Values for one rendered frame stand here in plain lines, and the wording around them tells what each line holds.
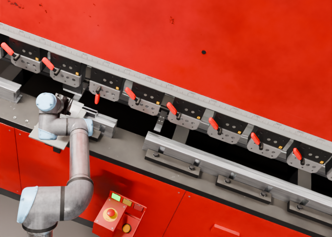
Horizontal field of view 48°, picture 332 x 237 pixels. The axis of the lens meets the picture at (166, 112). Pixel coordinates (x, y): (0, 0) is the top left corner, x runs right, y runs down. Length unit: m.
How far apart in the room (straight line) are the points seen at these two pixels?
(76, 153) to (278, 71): 0.84
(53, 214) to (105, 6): 0.79
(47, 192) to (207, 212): 1.07
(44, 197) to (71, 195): 0.09
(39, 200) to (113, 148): 0.79
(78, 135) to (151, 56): 0.44
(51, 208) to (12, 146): 1.04
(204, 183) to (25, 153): 1.03
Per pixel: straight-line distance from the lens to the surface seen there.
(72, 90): 1.94
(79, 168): 1.41
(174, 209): 2.20
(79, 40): 1.68
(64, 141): 1.87
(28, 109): 2.17
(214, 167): 2.00
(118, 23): 1.55
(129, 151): 2.02
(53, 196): 1.31
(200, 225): 2.27
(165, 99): 2.09
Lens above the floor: 2.50
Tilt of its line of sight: 46 degrees down
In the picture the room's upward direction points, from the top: 19 degrees clockwise
